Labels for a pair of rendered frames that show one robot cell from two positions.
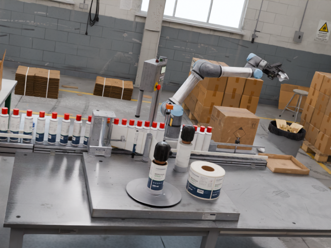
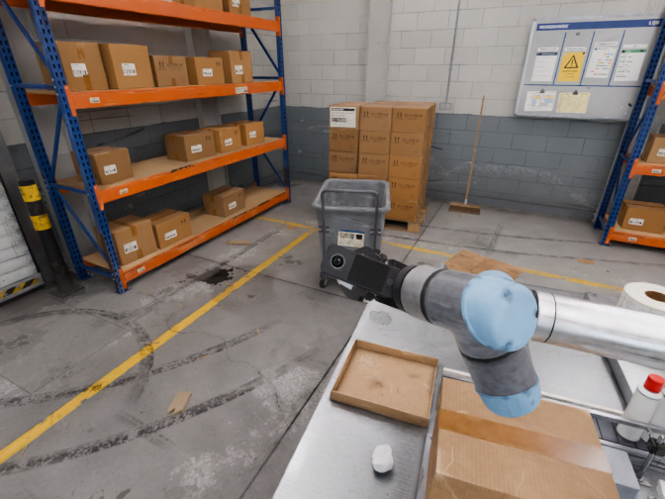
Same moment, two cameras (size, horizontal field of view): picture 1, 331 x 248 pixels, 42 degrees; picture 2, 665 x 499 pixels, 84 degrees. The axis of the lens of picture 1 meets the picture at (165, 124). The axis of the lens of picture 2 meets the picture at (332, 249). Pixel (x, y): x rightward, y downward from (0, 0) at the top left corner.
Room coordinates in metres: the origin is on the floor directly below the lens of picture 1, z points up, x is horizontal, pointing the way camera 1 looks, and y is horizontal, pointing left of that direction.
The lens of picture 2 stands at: (3.85, -0.52, 1.77)
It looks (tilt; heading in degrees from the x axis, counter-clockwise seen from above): 26 degrees down; 218
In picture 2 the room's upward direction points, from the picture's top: straight up
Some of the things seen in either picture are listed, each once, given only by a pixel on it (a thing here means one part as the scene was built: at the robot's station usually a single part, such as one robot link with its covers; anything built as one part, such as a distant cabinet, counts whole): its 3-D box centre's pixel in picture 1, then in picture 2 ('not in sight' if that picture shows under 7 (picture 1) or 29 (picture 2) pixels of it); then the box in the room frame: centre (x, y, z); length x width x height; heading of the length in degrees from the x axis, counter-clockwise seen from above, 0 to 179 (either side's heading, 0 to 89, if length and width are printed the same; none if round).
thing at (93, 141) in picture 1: (101, 133); not in sight; (2.51, 0.39, 1.01); 0.14 x 0.13 x 0.26; 108
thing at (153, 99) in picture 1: (154, 104); not in sight; (2.85, 0.10, 1.16); 0.04 x 0.04 x 0.67; 18
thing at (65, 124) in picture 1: (65, 129); not in sight; (2.53, 0.62, 0.98); 0.05 x 0.05 x 0.20
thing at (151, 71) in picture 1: (153, 75); not in sight; (2.77, 0.14, 1.38); 0.17 x 0.10 x 0.19; 163
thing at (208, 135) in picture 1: (206, 140); (641, 407); (2.83, -0.31, 0.98); 0.05 x 0.05 x 0.20
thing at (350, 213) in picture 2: not in sight; (352, 227); (1.34, -2.28, 0.48); 0.89 x 0.63 x 0.96; 31
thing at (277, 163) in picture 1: (282, 163); (387, 377); (3.04, -0.93, 0.85); 0.30 x 0.26 x 0.04; 108
